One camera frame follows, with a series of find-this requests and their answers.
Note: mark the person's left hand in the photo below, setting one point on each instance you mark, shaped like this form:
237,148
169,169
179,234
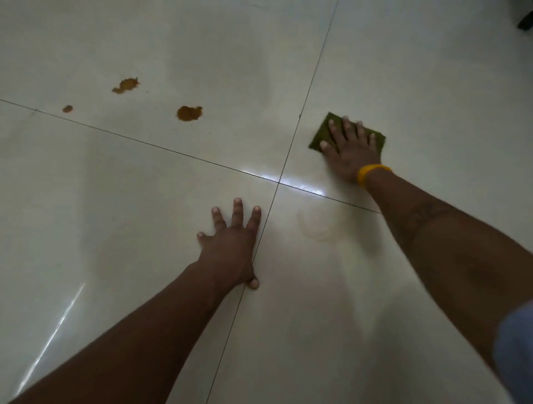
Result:
229,258

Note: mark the light blue shirt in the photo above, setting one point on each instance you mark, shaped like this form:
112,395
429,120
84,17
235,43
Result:
516,353

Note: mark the green cleaning cloth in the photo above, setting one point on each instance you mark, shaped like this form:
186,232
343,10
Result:
322,131

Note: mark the yellow thread wristband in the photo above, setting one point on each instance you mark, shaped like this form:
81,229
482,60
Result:
368,170

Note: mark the group of brown floor stains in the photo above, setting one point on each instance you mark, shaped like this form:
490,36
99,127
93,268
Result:
189,113

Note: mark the person's right forearm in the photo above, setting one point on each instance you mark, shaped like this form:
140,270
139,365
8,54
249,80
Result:
458,258

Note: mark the person's left forearm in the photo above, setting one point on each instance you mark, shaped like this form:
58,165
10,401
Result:
137,345

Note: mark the person's right hand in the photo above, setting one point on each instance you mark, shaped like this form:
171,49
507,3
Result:
354,156

